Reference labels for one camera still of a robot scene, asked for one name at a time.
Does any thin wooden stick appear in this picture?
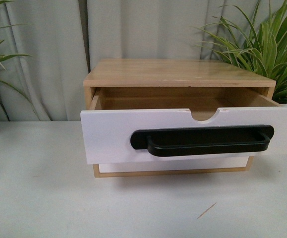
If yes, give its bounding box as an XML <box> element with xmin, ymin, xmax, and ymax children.
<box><xmin>197</xmin><ymin>202</ymin><xmax>217</xmax><ymax>219</ymax></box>

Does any white top drawer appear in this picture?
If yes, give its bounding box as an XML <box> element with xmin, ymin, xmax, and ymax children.
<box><xmin>80</xmin><ymin>87</ymin><xmax>287</xmax><ymax>164</ymax></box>

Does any wooden drawer cabinet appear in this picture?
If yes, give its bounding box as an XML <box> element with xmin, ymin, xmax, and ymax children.
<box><xmin>83</xmin><ymin>59</ymin><xmax>275</xmax><ymax>178</ymax></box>

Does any white bottom drawer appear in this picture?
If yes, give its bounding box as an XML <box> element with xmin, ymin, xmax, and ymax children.
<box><xmin>99</xmin><ymin>157</ymin><xmax>249</xmax><ymax>173</ymax></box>

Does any white drawer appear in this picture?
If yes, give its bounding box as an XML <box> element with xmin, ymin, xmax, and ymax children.
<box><xmin>99</xmin><ymin>157</ymin><xmax>249</xmax><ymax>173</ymax></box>
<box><xmin>80</xmin><ymin>87</ymin><xmax>287</xmax><ymax>164</ymax></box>

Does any grey curtain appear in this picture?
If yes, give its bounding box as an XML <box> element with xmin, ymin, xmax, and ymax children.
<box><xmin>0</xmin><ymin>0</ymin><xmax>256</xmax><ymax>121</ymax></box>

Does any green plant right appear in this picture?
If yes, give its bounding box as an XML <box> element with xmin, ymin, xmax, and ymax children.
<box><xmin>198</xmin><ymin>0</ymin><xmax>287</xmax><ymax>104</ymax></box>

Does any black drawer handle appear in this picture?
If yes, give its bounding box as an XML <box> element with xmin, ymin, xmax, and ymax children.
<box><xmin>130</xmin><ymin>125</ymin><xmax>274</xmax><ymax>157</ymax></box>

